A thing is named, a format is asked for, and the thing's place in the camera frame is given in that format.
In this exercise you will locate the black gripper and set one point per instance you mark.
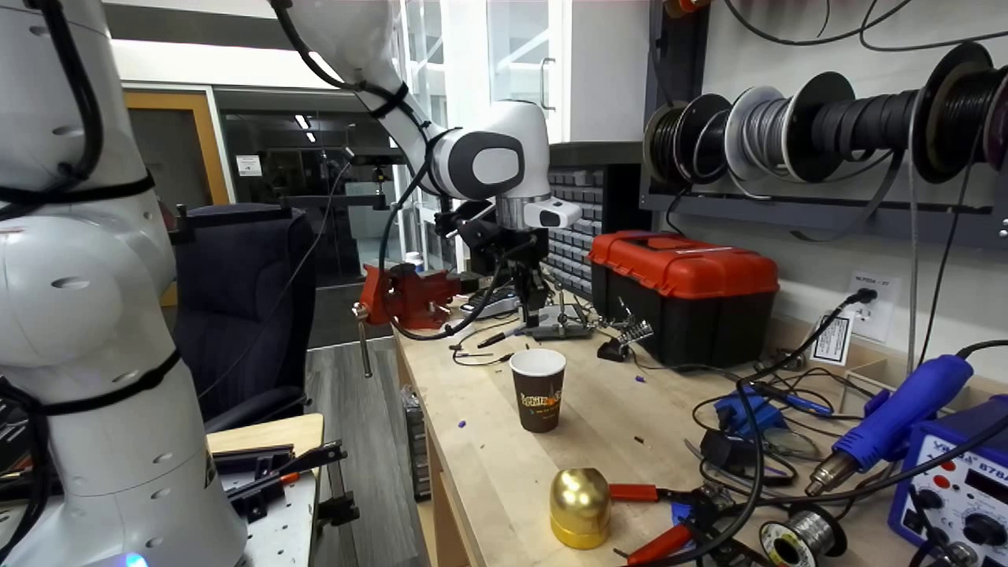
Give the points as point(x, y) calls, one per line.
point(504, 252)

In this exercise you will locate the black screwdriver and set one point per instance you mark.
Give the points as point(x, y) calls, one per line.
point(496, 337)

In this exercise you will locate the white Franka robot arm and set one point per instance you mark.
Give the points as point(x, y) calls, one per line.
point(82, 317)

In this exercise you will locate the brown white paper cup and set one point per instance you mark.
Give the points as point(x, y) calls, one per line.
point(541, 391)

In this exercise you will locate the grey drawer organizer cabinet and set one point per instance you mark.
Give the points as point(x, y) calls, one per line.
point(583, 225)

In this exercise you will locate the black helping hand stand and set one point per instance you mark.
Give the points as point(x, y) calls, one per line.
point(625, 343)

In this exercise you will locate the red bench vise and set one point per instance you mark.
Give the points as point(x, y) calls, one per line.
point(404, 301)

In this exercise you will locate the red black toolbox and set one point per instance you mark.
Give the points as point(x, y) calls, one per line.
point(688, 294)

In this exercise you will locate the gold bell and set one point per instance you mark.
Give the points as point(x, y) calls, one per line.
point(580, 507)

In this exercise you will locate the blue plastic connector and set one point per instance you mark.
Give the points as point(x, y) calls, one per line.
point(749, 414)

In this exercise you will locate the dark office chair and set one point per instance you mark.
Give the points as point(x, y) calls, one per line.
point(246, 304)

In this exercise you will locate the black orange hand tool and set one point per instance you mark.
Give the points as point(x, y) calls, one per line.
point(284, 466)

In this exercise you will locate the blue hot air gun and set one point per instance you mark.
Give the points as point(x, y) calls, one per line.
point(902, 409)

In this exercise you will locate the blue soldering station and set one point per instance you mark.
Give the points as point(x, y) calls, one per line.
point(957, 484)

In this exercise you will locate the white wall cabinet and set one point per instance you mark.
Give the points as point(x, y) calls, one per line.
point(601, 72)

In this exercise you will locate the white wall power outlet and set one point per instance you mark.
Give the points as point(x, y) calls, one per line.
point(870, 309)

